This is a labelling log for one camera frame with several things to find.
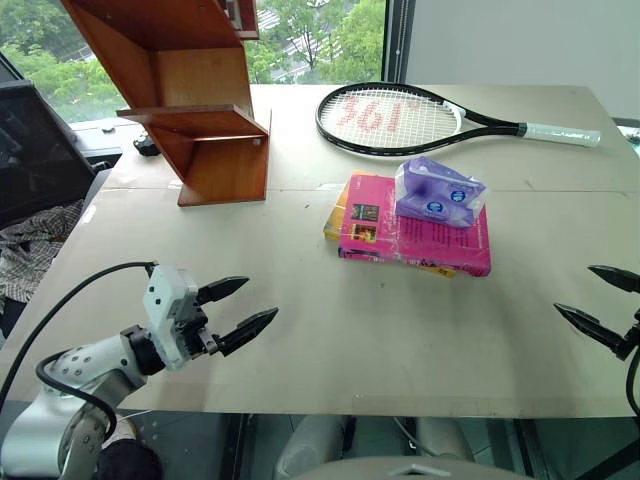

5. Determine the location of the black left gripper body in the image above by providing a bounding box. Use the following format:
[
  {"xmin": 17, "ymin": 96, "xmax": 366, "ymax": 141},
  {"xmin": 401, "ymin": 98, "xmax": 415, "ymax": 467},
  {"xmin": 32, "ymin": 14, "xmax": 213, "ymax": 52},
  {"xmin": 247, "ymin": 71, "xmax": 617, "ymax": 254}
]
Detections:
[{"xmin": 172, "ymin": 291, "xmax": 222, "ymax": 361}]

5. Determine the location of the yellow book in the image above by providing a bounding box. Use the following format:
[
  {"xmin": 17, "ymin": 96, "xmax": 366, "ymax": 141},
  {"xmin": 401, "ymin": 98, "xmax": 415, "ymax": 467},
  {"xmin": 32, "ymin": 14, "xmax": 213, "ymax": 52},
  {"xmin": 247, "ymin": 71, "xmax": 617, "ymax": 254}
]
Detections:
[{"xmin": 321, "ymin": 180, "xmax": 459, "ymax": 280}]

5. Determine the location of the purple tissue pack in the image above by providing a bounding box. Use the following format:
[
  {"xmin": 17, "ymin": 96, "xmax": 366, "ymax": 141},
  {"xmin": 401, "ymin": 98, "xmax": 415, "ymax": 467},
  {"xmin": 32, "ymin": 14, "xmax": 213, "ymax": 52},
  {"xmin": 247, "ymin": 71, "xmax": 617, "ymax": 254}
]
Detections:
[{"xmin": 393, "ymin": 155, "xmax": 488, "ymax": 230}]

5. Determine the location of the checked grey cloth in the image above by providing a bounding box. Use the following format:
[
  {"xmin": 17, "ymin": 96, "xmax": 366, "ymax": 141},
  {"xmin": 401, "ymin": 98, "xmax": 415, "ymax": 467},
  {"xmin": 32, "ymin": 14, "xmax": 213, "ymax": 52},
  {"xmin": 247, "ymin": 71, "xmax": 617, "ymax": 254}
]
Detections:
[{"xmin": 0, "ymin": 198, "xmax": 87, "ymax": 303}]

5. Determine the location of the pink book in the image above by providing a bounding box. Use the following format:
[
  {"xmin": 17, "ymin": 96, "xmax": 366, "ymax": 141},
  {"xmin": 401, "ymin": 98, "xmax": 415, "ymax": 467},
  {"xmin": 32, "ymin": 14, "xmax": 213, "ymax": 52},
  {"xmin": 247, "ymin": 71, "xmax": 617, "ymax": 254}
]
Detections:
[{"xmin": 337, "ymin": 172, "xmax": 493, "ymax": 279}]

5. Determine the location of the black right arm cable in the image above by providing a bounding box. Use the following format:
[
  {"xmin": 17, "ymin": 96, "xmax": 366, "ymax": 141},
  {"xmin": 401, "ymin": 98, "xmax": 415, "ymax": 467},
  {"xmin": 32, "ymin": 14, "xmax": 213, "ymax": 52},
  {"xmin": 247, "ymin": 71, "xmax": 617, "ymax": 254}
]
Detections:
[{"xmin": 625, "ymin": 345, "xmax": 640, "ymax": 417}]

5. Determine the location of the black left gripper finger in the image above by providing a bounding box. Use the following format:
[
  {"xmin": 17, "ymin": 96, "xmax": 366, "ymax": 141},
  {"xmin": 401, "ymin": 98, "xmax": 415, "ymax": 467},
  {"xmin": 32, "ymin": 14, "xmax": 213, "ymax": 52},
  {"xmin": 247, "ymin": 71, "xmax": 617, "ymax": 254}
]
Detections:
[
  {"xmin": 195, "ymin": 275, "xmax": 250, "ymax": 306},
  {"xmin": 216, "ymin": 306, "xmax": 280, "ymax": 358}
]

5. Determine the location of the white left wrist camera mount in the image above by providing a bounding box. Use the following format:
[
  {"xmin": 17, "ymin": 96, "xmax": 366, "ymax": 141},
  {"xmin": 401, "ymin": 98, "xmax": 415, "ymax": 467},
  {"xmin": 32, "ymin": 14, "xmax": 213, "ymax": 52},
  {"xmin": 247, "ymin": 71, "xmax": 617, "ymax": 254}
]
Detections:
[{"xmin": 142, "ymin": 265, "xmax": 200, "ymax": 372}]

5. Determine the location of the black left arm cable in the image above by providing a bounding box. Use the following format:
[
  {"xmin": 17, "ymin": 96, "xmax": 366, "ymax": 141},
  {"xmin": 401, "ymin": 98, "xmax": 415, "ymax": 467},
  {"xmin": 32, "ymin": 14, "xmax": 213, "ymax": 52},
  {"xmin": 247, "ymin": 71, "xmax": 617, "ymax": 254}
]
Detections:
[{"xmin": 0, "ymin": 261, "xmax": 158, "ymax": 447}]

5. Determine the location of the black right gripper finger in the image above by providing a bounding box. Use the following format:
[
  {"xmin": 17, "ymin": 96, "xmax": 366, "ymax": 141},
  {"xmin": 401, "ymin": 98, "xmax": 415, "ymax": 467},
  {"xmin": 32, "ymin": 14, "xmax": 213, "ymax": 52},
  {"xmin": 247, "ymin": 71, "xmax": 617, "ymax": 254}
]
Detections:
[
  {"xmin": 587, "ymin": 265, "xmax": 640, "ymax": 295},
  {"xmin": 553, "ymin": 302, "xmax": 629, "ymax": 359}
]

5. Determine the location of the black chair with cloth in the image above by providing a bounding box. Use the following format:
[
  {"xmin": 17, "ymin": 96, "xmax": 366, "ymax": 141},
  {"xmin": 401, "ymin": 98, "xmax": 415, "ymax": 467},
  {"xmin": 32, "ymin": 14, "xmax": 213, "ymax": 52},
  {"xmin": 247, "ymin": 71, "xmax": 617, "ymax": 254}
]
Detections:
[{"xmin": 0, "ymin": 79, "xmax": 124, "ymax": 227}]

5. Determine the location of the wooden shelf rack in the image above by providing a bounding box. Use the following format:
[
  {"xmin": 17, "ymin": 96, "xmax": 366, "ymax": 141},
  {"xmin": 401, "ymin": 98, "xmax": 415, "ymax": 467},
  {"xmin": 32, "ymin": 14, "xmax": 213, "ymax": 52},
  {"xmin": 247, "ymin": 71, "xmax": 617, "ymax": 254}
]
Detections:
[{"xmin": 59, "ymin": 0, "xmax": 274, "ymax": 208}]

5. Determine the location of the dark window frame post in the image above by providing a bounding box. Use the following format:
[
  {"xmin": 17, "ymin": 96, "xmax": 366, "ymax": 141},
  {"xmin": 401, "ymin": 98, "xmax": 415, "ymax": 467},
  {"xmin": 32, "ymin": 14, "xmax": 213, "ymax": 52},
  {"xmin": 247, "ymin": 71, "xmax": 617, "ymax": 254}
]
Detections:
[{"xmin": 383, "ymin": 0, "xmax": 412, "ymax": 85}]

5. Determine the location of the grey rounded robot body shell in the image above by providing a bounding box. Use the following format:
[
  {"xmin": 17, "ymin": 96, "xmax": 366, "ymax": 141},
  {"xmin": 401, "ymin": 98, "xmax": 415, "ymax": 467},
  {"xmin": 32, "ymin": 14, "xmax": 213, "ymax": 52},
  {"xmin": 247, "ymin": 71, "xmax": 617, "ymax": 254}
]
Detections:
[{"xmin": 273, "ymin": 414, "xmax": 532, "ymax": 480}]

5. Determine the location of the black tennis racket white grip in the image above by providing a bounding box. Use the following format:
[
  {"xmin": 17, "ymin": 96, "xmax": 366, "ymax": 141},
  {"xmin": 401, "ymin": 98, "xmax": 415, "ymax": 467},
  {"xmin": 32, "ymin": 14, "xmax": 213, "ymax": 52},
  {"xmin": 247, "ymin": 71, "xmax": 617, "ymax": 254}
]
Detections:
[{"xmin": 314, "ymin": 81, "xmax": 602, "ymax": 159}]

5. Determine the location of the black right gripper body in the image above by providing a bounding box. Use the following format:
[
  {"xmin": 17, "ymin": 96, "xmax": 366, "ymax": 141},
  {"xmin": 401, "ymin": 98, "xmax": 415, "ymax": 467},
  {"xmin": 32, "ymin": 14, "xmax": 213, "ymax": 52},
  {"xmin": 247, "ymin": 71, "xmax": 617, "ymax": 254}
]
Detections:
[{"xmin": 621, "ymin": 308, "xmax": 640, "ymax": 362}]

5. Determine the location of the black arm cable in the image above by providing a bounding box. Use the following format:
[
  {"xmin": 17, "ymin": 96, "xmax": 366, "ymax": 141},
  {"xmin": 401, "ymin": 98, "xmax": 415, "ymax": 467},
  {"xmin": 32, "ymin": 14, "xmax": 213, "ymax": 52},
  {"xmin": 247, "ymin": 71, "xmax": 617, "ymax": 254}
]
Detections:
[
  {"xmin": 625, "ymin": 345, "xmax": 640, "ymax": 417},
  {"xmin": 0, "ymin": 261, "xmax": 158, "ymax": 447}
]

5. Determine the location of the small black device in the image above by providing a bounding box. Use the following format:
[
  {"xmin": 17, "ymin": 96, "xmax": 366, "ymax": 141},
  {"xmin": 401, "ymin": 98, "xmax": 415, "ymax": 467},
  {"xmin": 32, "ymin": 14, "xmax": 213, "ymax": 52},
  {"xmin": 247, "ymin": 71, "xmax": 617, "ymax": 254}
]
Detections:
[{"xmin": 133, "ymin": 133, "xmax": 161, "ymax": 159}]

